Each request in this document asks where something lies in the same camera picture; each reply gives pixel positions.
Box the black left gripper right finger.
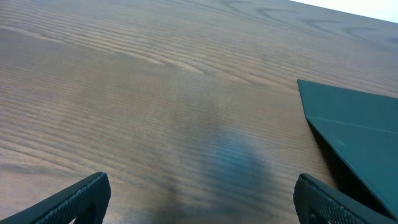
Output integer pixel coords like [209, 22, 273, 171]
[293, 173, 397, 224]

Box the dark green gift box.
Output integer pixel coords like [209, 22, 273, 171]
[297, 80, 397, 220]

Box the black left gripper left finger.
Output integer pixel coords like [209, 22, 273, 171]
[1, 172, 111, 224]

